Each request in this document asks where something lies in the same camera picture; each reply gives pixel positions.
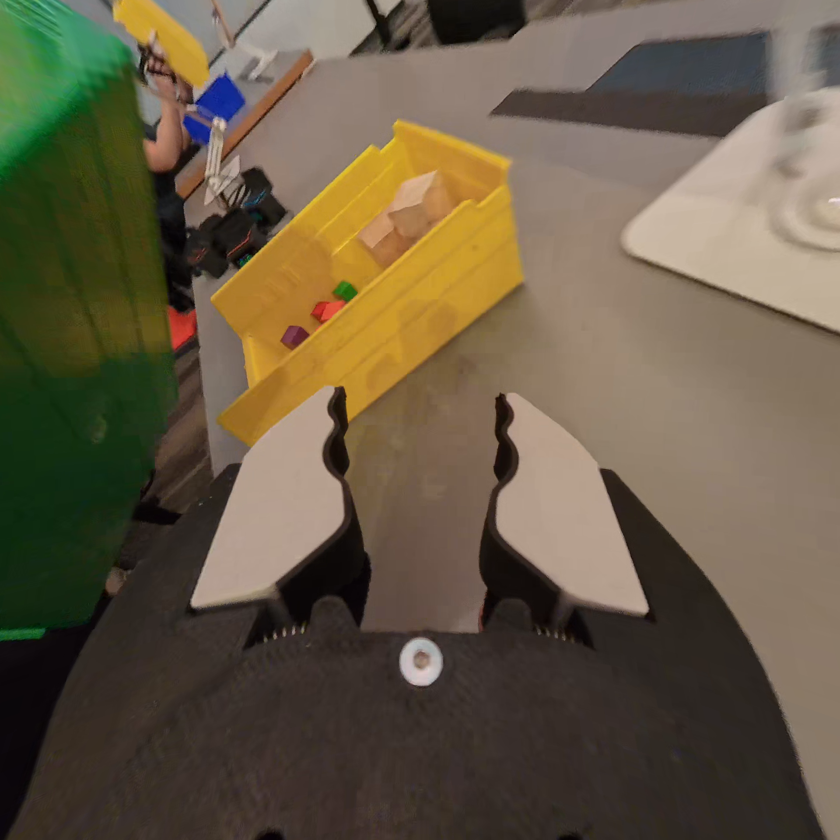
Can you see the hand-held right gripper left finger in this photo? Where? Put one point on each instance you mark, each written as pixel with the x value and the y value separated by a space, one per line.
pixel 282 518

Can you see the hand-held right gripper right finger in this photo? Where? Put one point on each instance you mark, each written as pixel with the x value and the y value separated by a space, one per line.
pixel 564 525

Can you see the pile of small coloured cubes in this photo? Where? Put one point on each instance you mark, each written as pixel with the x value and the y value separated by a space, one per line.
pixel 328 310

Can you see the yellow plastic box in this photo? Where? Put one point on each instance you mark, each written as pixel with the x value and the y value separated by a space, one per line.
pixel 420 308

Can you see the green plastic box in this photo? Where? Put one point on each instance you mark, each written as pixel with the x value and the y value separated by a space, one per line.
pixel 65 328

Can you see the pile of large plain wooden blocks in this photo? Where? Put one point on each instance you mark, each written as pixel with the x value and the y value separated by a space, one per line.
pixel 413 210

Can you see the red object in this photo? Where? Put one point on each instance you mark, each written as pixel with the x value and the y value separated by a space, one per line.
pixel 182 328

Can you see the black devices on table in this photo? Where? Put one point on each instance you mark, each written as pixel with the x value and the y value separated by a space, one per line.
pixel 236 229

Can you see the white mat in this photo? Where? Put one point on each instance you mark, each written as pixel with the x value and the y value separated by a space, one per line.
pixel 709 229

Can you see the white stand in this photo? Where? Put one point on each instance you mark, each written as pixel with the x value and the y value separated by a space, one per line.
pixel 216 157

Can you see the black mat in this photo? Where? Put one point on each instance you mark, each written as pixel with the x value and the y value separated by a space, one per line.
pixel 623 111

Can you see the blue plastic bin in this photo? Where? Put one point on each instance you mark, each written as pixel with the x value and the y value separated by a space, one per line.
pixel 220 98

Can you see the clear glass vessel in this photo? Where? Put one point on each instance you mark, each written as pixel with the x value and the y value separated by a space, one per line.
pixel 810 164

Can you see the dark blue mat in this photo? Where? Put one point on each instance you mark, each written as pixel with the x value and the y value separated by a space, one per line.
pixel 689 65

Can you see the yellow plastic bin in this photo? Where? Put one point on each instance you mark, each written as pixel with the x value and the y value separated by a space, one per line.
pixel 167 36

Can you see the black chair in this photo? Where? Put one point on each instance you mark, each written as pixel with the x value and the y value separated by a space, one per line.
pixel 476 19

